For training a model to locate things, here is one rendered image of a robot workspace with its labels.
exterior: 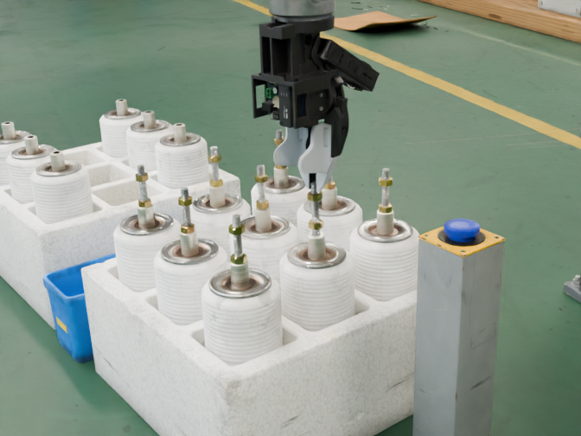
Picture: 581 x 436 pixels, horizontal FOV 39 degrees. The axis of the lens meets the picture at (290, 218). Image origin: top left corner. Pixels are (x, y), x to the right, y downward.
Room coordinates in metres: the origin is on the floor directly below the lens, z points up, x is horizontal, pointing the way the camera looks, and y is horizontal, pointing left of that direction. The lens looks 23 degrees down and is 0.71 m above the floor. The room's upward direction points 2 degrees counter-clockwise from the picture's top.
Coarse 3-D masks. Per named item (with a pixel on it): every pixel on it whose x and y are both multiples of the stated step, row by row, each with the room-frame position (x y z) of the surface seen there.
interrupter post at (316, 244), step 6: (324, 234) 0.96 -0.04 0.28; (312, 240) 0.95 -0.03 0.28; (318, 240) 0.95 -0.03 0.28; (324, 240) 0.96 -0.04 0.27; (312, 246) 0.95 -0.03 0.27; (318, 246) 0.95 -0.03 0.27; (324, 246) 0.96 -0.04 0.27; (312, 252) 0.95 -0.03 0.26; (318, 252) 0.95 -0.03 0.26; (324, 252) 0.95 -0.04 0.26; (312, 258) 0.95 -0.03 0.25; (318, 258) 0.95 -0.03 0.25
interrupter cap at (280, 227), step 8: (272, 216) 1.09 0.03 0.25; (248, 224) 1.06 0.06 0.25; (272, 224) 1.07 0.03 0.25; (280, 224) 1.06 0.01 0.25; (288, 224) 1.05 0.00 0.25; (248, 232) 1.03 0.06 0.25; (256, 232) 1.04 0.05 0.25; (264, 232) 1.04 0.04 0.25; (272, 232) 1.03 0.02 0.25; (280, 232) 1.03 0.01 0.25
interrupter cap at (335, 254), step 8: (296, 248) 0.98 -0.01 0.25; (304, 248) 0.98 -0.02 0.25; (328, 248) 0.98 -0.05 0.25; (336, 248) 0.97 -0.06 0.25; (288, 256) 0.95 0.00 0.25; (296, 256) 0.95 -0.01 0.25; (304, 256) 0.96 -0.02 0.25; (328, 256) 0.96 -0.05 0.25; (336, 256) 0.95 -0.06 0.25; (344, 256) 0.95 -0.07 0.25; (296, 264) 0.93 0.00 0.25; (304, 264) 0.93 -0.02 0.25; (312, 264) 0.93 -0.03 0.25; (320, 264) 0.93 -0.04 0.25; (328, 264) 0.93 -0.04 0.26; (336, 264) 0.93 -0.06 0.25
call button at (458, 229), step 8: (448, 224) 0.87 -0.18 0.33; (456, 224) 0.86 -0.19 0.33; (464, 224) 0.86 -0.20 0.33; (472, 224) 0.86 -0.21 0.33; (448, 232) 0.85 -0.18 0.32; (456, 232) 0.85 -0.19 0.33; (464, 232) 0.85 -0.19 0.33; (472, 232) 0.85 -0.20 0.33; (456, 240) 0.85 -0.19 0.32; (464, 240) 0.85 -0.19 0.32
